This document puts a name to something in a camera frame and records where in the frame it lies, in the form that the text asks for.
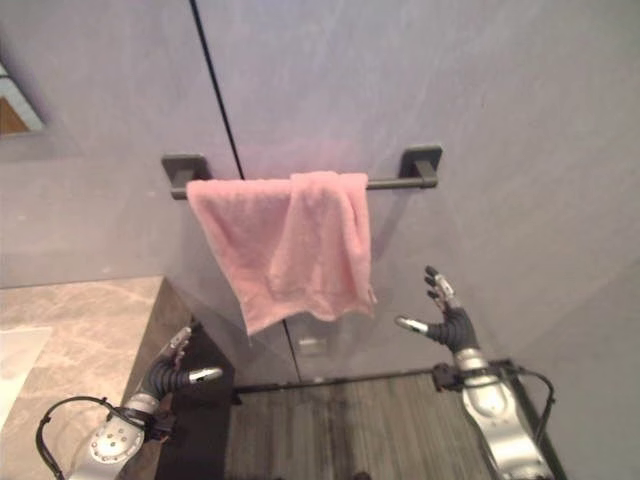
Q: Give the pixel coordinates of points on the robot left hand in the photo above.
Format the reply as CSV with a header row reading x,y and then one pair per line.
x,y
165,375

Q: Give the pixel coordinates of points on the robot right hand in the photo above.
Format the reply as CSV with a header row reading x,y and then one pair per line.
x,y
452,325

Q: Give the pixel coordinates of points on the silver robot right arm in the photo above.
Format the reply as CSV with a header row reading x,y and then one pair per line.
x,y
492,410

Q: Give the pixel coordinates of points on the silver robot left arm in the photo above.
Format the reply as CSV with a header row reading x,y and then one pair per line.
x,y
107,440

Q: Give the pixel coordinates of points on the marble sink counter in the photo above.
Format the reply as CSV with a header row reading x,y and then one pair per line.
x,y
75,345

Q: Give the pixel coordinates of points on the white sink basin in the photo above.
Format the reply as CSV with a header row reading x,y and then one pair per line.
x,y
17,360

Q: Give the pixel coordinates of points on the dark grey towel bar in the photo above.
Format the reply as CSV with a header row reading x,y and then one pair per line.
x,y
395,180

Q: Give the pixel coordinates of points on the pink towel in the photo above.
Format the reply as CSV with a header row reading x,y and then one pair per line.
x,y
287,250

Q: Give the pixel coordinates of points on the wall mirror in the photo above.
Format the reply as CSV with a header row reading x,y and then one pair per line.
x,y
17,95

